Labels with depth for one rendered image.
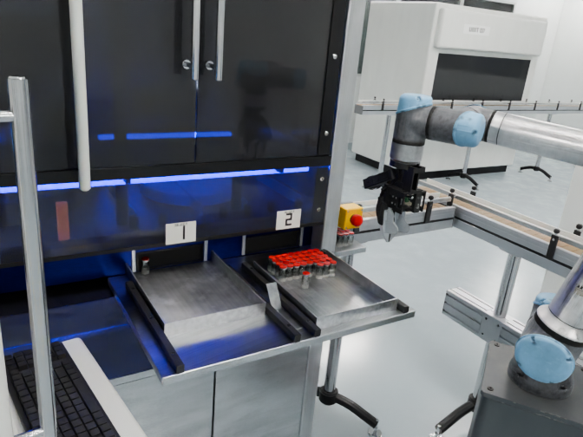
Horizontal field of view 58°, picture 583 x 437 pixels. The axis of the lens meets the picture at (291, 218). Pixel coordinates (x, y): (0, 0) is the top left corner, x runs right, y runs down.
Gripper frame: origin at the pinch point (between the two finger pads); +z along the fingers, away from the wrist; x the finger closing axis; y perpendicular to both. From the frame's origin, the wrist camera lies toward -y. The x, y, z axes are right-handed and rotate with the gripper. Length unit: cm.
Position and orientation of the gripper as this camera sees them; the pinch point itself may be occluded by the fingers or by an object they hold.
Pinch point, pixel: (386, 236)
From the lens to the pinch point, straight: 133.8
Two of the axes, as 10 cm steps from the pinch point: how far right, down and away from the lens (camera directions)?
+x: 8.5, -1.1, 5.1
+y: 5.1, 3.4, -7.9
